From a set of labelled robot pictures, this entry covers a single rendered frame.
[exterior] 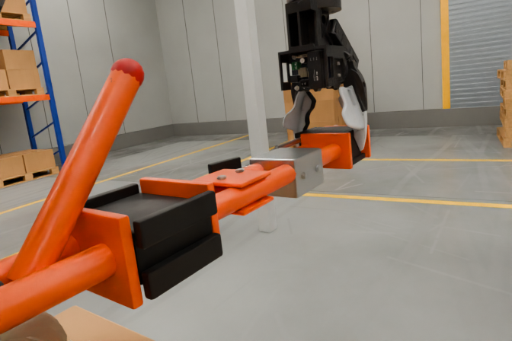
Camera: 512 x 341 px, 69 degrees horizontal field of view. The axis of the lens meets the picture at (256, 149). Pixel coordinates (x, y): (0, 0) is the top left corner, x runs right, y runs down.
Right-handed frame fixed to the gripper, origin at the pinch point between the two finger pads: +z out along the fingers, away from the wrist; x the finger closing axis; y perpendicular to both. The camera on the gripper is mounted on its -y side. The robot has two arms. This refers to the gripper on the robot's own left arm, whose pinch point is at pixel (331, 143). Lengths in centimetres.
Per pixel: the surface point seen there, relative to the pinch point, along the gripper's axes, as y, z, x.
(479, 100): -862, 62, -50
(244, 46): -207, -44, -166
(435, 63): -866, -24, -134
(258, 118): -208, 16, -160
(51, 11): -437, -240, -896
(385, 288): -161, 120, -43
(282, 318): -106, 120, -85
